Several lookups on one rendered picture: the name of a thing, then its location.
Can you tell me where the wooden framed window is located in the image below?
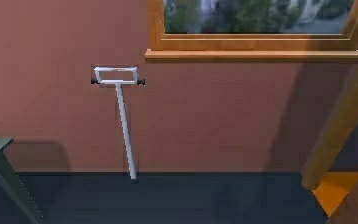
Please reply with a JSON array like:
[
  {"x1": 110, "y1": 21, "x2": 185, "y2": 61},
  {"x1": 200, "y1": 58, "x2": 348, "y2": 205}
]
[{"x1": 144, "y1": 0, "x2": 358, "y2": 63}]

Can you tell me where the dark green table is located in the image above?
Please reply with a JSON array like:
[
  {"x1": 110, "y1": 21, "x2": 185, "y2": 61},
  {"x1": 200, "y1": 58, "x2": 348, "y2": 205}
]
[{"x1": 0, "y1": 136, "x2": 45, "y2": 224}]

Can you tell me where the brown wooden door frame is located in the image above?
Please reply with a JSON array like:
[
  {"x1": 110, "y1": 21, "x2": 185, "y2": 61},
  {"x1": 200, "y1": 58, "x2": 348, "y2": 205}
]
[{"x1": 301, "y1": 0, "x2": 358, "y2": 224}]

